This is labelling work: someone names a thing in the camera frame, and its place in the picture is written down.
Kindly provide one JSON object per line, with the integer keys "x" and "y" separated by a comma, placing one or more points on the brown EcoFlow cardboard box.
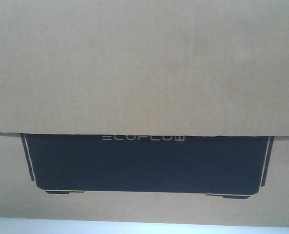
{"x": 144, "y": 67}

